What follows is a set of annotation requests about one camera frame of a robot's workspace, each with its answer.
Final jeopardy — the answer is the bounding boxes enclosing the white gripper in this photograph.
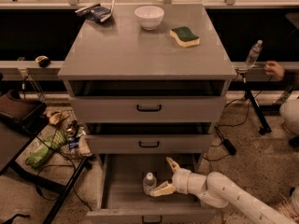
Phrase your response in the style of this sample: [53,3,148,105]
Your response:
[149,157,206,197]

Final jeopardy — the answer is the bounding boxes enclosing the clear plastic water bottle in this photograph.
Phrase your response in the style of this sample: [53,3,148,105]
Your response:
[143,173,157,195]

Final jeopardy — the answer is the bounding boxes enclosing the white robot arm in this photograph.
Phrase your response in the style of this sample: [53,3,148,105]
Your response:
[149,157,296,224]

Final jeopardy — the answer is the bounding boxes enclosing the grey bottom drawer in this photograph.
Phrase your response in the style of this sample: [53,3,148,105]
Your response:
[87,154,215,224]

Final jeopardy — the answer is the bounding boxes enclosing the grey drawer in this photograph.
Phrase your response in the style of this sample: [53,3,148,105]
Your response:
[85,123,212,154]
[87,154,215,224]
[70,80,225,123]

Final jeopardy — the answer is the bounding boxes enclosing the grey middle drawer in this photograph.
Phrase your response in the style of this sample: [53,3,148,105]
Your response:
[85,123,212,154]

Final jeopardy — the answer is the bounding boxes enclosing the grey drawer cabinet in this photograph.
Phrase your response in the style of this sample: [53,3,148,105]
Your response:
[57,3,238,161]

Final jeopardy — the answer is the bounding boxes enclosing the grey top drawer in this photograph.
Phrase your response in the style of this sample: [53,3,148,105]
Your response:
[70,80,225,123]

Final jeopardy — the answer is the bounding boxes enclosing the person's hand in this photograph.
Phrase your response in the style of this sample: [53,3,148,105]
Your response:
[264,61,285,81]

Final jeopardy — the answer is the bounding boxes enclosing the black power adapter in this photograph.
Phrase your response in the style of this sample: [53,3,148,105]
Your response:
[215,127,236,155]

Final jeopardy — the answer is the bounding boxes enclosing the black tripod stand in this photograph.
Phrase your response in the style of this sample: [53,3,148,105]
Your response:
[237,69,272,135]

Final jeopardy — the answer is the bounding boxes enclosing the green chip bag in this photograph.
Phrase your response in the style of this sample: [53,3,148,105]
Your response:
[25,131,66,169]

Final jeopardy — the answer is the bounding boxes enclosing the white trouser leg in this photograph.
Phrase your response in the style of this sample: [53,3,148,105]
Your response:
[279,99,299,135]

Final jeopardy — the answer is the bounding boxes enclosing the green yellow sponge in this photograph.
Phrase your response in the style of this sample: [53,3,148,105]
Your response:
[170,26,200,48]

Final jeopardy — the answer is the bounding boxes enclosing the white ceramic bowl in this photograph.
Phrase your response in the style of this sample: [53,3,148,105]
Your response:
[135,6,164,31]

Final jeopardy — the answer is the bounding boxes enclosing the black folding table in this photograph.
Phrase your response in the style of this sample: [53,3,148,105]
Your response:
[0,89,93,224]

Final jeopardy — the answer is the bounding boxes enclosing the black tape measure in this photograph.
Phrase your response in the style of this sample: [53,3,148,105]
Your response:
[36,55,50,68]

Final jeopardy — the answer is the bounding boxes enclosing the blue snack bag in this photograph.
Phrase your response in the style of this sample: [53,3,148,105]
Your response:
[75,0,115,23]

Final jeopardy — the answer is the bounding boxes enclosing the wire basket of items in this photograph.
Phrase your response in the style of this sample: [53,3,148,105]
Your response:
[46,108,92,160]

